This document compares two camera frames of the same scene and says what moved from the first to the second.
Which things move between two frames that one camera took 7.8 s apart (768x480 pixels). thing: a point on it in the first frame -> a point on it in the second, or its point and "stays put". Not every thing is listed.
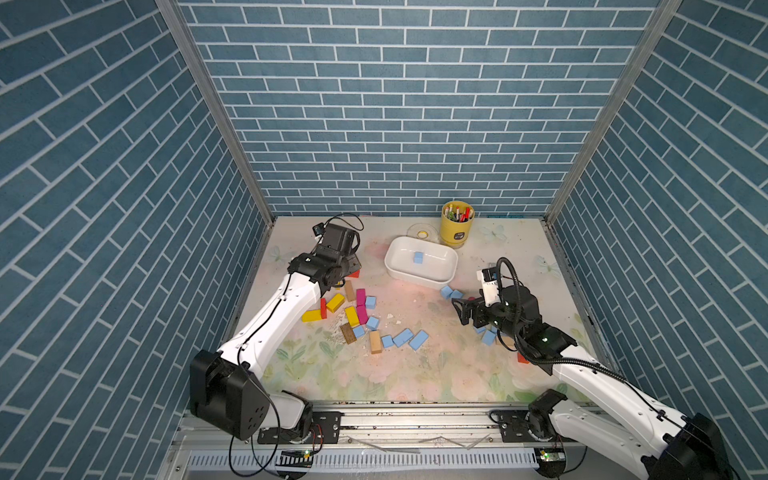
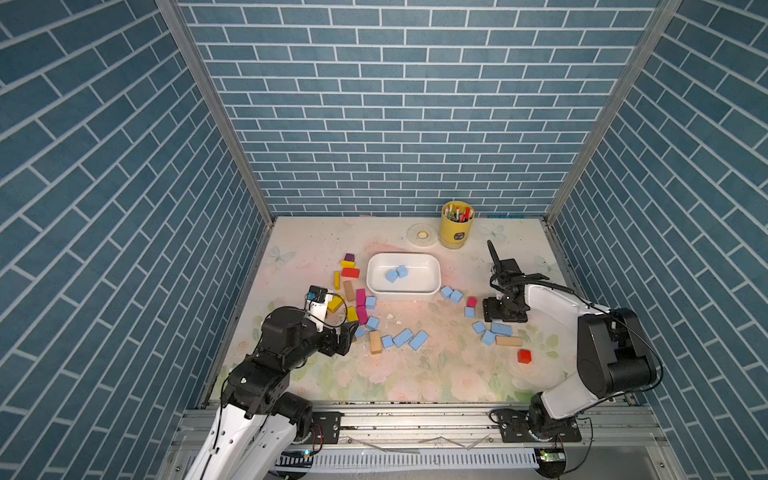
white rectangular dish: x=421 y=262 -> x=423 y=283
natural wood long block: x=349 y=291 stays put
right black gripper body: x=493 y=316 -> x=497 y=308
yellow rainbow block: x=335 y=302 stays put
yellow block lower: x=352 y=316 stays put
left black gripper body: x=348 y=264 -> x=324 y=342
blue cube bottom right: x=488 y=338 stays put
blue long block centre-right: x=419 y=340 stays put
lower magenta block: x=362 y=314 stays put
